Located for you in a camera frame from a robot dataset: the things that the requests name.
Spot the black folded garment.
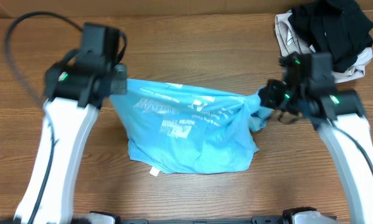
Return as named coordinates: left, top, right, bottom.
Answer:
left=288, top=0, right=373, bottom=73

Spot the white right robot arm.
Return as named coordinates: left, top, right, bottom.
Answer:
left=258, top=52, right=373, bottom=223

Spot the light blue printed t-shirt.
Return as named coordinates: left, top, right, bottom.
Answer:
left=110, top=79, right=272, bottom=174

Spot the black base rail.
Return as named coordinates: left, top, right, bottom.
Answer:
left=70, top=207, right=336, bottom=224

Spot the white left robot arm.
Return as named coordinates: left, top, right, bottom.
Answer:
left=9, top=23, right=127, bottom=223

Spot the beige folded garment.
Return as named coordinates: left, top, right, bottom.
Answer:
left=274, top=11, right=373, bottom=83

